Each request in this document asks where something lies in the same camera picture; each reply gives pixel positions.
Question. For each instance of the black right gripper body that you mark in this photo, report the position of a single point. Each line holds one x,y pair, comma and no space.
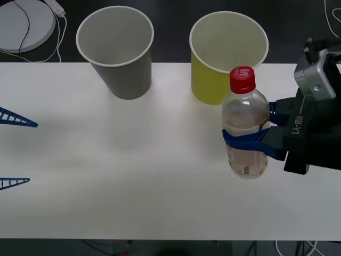
317,133

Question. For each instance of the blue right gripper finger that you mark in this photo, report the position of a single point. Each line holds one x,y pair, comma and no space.
274,141
283,110

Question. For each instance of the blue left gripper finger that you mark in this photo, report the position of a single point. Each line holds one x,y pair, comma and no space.
10,182
13,118

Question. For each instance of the clear bottle with red cap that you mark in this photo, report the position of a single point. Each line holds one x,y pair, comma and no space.
245,112

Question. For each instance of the yellow-green plastic waste bin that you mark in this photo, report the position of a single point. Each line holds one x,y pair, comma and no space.
207,85

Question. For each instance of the white round disc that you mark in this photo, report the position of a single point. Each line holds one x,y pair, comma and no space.
16,29

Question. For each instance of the white power strip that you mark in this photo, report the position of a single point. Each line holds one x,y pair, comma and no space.
57,7

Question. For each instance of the grey plastic waste bin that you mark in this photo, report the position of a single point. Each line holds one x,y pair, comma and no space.
128,80

